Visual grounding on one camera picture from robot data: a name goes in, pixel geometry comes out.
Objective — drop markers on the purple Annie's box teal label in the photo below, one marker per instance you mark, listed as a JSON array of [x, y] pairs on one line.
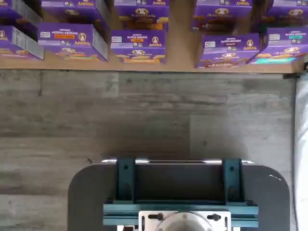
[[286, 38]]

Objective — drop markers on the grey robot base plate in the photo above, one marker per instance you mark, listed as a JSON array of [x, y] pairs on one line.
[[86, 197]]

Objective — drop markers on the silver mounting plate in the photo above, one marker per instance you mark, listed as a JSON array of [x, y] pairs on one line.
[[146, 225]]

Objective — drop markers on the silver metal bar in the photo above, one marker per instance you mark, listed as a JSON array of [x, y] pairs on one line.
[[178, 161]]

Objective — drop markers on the wooden shelf board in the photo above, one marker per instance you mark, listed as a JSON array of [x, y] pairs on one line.
[[180, 48]]

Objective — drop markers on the white curtain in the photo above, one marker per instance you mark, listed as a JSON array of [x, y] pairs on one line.
[[302, 156]]

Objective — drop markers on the teal metal frame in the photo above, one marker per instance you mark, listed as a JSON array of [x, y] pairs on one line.
[[125, 183]]

